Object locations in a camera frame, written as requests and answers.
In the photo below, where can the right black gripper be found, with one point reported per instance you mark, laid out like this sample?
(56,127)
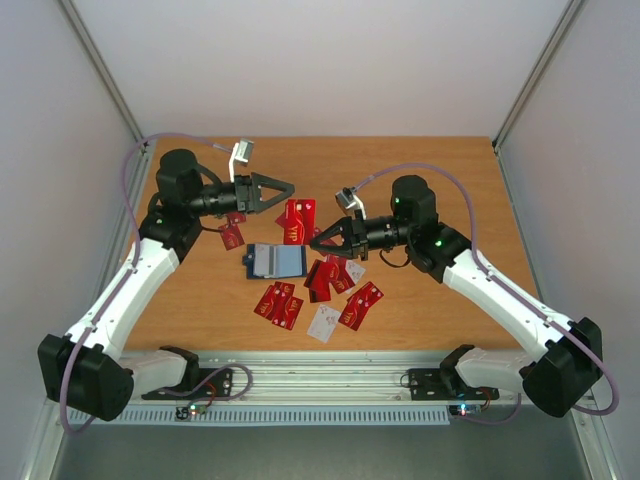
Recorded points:
(356,238)

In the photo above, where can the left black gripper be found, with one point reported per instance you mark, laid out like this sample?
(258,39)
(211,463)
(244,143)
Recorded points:
(243,182)

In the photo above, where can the blue leather card holder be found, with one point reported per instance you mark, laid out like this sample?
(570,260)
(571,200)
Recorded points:
(270,261)

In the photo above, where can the white card bottom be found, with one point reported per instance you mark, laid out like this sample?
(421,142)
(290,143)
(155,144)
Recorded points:
(323,323)

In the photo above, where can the white card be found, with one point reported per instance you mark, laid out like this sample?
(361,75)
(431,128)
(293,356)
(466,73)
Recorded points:
(323,323)
(354,270)

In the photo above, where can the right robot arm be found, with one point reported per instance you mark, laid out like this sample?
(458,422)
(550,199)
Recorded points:
(451,259)

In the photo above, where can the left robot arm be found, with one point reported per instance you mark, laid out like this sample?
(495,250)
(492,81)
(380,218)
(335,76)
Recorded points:
(84,369)

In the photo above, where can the red card magnetic stripe back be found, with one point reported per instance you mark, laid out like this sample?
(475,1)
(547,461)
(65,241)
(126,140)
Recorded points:
(281,220)

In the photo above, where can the white card under stack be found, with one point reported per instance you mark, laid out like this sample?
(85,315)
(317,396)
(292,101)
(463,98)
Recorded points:
(354,270)

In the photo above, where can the dark red stripe card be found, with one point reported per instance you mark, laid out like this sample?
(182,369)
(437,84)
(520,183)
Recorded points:
(320,276)

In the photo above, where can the red card near left gripper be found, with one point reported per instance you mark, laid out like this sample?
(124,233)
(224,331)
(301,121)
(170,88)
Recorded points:
(230,232)

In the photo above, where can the red stripe card lower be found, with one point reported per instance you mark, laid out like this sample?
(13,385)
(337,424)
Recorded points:
(319,296)

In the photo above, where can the red VIP card right stack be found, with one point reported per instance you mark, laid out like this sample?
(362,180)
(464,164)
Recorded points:
(359,304)

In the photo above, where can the right controller board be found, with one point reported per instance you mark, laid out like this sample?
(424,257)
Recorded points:
(466,409)

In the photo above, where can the controller board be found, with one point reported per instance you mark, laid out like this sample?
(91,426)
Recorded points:
(190,412)
(466,409)

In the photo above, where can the left controller board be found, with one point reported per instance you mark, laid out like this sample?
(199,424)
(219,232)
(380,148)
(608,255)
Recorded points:
(190,412)

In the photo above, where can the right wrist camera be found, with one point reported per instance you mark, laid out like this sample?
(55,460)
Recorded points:
(349,203)

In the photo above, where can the left aluminium corner post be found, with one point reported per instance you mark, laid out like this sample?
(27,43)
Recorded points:
(78,26)

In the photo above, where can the aluminium corner post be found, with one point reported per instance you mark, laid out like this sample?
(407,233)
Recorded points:
(544,60)
(78,26)

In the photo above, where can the aluminium rail frame front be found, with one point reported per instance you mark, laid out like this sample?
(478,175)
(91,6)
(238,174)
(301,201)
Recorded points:
(320,370)

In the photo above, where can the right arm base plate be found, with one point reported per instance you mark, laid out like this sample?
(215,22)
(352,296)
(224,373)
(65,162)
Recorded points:
(425,384)

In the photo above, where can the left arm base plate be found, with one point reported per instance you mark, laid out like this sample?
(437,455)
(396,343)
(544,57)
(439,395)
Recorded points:
(208,381)

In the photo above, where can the grey slotted cable duct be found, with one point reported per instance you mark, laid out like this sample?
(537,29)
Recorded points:
(277,416)

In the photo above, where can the right aluminium corner post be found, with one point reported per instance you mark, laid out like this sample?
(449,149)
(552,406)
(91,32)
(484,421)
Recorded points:
(544,60)

